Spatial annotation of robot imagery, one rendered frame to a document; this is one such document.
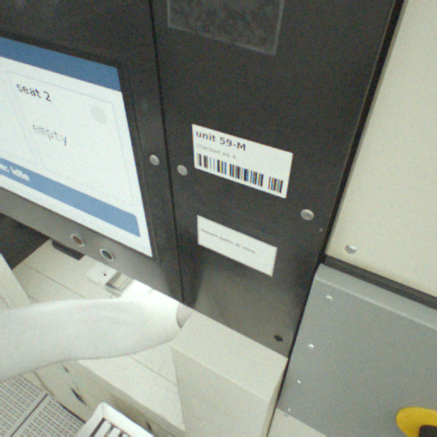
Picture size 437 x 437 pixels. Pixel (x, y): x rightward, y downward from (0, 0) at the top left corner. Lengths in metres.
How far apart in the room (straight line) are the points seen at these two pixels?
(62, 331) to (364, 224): 0.43
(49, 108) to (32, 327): 0.30
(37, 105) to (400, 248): 0.33
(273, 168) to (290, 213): 0.04
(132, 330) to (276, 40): 0.44
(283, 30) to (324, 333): 0.25
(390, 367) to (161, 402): 0.70
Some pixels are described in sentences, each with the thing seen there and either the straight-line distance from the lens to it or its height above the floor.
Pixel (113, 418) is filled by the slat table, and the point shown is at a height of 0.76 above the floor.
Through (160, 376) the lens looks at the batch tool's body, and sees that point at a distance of 1.01.
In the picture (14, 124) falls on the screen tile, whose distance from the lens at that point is 0.45.
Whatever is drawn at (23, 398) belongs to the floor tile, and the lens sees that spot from 2.10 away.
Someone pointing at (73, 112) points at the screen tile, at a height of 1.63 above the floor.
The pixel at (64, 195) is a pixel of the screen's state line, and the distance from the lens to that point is 0.46.
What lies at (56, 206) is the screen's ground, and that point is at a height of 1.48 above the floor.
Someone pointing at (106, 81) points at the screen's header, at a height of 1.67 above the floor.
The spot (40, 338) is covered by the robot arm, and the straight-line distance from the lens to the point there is 0.56.
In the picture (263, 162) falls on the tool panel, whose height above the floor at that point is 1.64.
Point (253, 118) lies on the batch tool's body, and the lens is 0.25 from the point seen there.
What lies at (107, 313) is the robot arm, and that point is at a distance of 0.56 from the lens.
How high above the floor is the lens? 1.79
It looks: 44 degrees down
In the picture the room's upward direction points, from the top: straight up
